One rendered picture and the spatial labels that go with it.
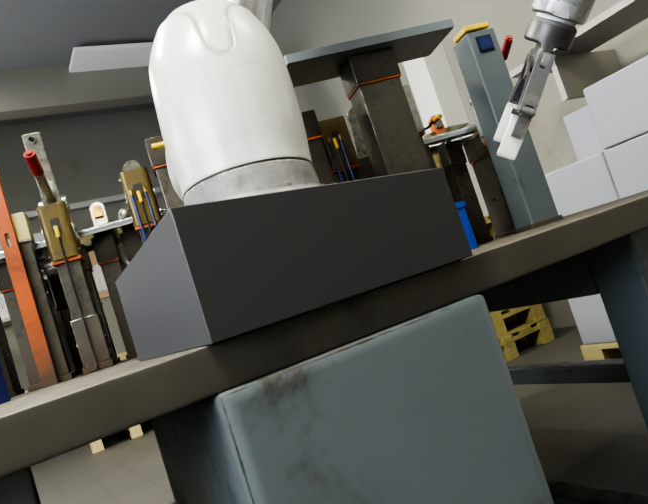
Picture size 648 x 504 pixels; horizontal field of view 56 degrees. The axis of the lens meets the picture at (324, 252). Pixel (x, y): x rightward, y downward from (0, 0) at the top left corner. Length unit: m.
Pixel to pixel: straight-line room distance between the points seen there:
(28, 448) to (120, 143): 7.20
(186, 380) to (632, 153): 2.19
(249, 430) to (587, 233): 0.49
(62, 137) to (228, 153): 6.95
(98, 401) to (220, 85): 0.34
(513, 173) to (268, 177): 0.81
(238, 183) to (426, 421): 0.30
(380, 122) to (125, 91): 5.28
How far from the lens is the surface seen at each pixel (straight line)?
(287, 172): 0.64
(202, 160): 0.65
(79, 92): 6.33
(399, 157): 1.24
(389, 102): 1.28
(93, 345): 1.31
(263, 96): 0.66
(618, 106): 2.54
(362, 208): 0.57
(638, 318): 0.97
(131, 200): 1.30
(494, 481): 0.64
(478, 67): 1.39
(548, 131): 3.98
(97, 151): 7.55
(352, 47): 1.26
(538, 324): 3.86
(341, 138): 1.39
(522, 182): 1.35
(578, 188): 2.67
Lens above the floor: 0.71
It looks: 3 degrees up
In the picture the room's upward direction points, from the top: 18 degrees counter-clockwise
